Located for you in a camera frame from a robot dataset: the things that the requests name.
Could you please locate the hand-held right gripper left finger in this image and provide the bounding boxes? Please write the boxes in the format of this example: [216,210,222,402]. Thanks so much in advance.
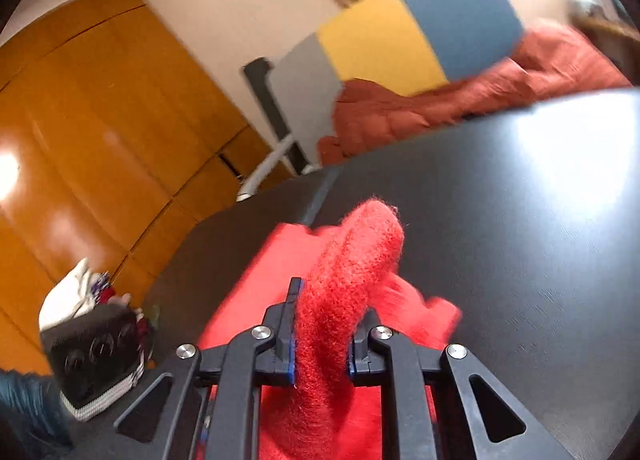
[114,277,306,460]

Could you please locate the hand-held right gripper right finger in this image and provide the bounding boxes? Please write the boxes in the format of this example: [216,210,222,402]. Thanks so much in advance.
[347,307,576,460]

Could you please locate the red knit sweater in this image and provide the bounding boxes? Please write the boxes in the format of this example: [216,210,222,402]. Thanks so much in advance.
[197,199,463,460]

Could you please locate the white cloth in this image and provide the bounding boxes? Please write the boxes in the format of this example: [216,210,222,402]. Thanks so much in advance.
[39,257,132,331]

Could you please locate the wooden cabinet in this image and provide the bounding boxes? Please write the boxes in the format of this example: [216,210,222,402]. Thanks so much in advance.
[0,0,296,376]

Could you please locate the dark red quilted jacket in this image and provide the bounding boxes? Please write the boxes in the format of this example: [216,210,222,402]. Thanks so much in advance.
[317,22,633,167]

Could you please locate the grey yellow blue chair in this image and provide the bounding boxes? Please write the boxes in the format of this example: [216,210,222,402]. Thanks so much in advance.
[236,0,525,203]

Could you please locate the cluttered side shelf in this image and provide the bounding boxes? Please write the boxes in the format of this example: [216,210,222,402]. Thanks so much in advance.
[570,0,640,86]

